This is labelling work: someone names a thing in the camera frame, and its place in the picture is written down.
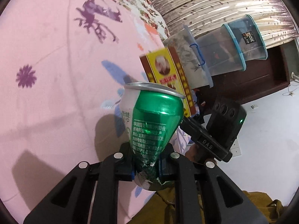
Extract gripper tracking camera box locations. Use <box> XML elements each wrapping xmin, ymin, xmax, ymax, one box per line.
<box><xmin>206</xmin><ymin>97</ymin><xmax>247</xmax><ymax>150</ymax></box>

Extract crushed green soda can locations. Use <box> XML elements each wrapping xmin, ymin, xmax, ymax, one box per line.
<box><xmin>120</xmin><ymin>82</ymin><xmax>185</xmax><ymax>191</ymax></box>

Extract pink floral blanket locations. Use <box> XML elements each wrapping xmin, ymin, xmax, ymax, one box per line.
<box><xmin>1</xmin><ymin>0</ymin><xmax>163</xmax><ymax>223</ymax></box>

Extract beige leaf pattern curtain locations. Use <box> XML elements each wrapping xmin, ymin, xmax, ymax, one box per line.
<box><xmin>150</xmin><ymin>0</ymin><xmax>298</xmax><ymax>48</ymax></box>

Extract clear storage box teal lid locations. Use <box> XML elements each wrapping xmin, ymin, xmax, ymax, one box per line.
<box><xmin>196</xmin><ymin>24</ymin><xmax>246</xmax><ymax>76</ymax></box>

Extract yellow sleeve forearm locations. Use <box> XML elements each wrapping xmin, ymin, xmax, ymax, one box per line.
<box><xmin>128</xmin><ymin>186</ymin><xmax>286</xmax><ymax>224</ymax></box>

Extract wall power socket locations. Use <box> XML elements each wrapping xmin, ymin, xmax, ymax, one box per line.
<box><xmin>230</xmin><ymin>139</ymin><xmax>242</xmax><ymax>157</ymax></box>

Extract yellow spice box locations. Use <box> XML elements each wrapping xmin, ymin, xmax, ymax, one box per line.
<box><xmin>140</xmin><ymin>46</ymin><xmax>196</xmax><ymax>117</ymax></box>

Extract person's right hand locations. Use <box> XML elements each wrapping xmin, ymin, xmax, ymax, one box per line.
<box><xmin>185</xmin><ymin>144</ymin><xmax>207</xmax><ymax>163</ymax></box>

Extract clear storage box blue handle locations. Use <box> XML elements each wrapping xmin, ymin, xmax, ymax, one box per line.
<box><xmin>163</xmin><ymin>25</ymin><xmax>213</xmax><ymax>89</ymax></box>

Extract top clear storage box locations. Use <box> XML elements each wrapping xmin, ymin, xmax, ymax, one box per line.
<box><xmin>228</xmin><ymin>14</ymin><xmax>268</xmax><ymax>61</ymax></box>

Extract white red floral bedsheet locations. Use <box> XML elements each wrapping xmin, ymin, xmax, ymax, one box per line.
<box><xmin>79</xmin><ymin>0</ymin><xmax>170</xmax><ymax>40</ymax></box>

